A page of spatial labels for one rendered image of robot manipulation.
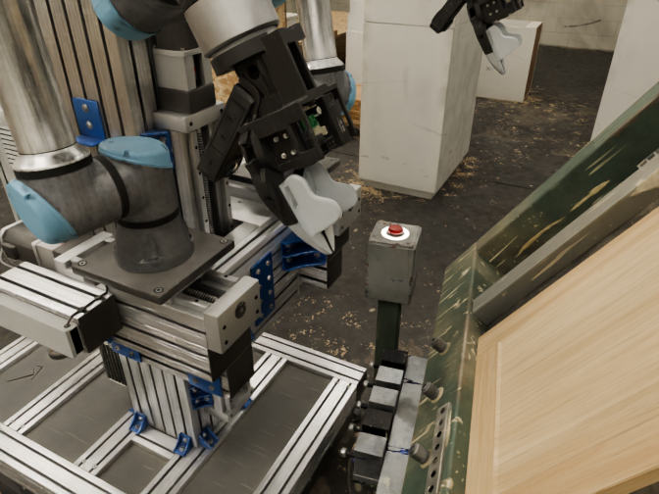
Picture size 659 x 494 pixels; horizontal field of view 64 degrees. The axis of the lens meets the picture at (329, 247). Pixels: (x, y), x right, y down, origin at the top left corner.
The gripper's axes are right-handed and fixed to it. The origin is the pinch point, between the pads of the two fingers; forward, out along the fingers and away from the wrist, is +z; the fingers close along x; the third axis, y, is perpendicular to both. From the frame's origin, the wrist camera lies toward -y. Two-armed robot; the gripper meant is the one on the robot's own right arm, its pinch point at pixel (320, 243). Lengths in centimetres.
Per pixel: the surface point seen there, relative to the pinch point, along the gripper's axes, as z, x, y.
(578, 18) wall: 64, 862, -77
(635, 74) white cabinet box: 79, 422, 3
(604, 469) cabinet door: 35.7, 6.0, 17.9
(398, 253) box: 30, 64, -30
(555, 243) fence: 30, 54, 8
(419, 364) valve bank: 51, 47, -27
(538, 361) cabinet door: 37.9, 28.8, 6.5
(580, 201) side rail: 32, 77, 9
